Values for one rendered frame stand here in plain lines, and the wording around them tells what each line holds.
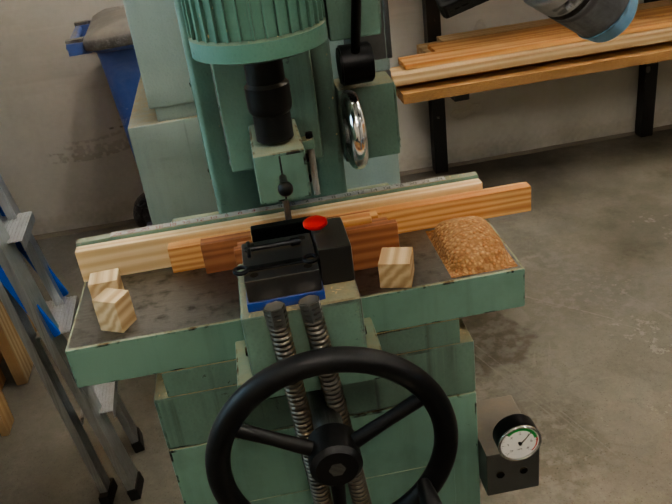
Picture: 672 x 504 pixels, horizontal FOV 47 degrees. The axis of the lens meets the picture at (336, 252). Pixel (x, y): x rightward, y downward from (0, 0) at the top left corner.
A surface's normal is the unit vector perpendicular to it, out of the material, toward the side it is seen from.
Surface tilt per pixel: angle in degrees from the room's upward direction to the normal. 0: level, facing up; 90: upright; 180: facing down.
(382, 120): 90
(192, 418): 90
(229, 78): 90
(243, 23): 90
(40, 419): 0
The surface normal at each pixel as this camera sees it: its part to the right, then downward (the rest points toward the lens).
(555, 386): -0.12, -0.87
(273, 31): 0.33, 0.42
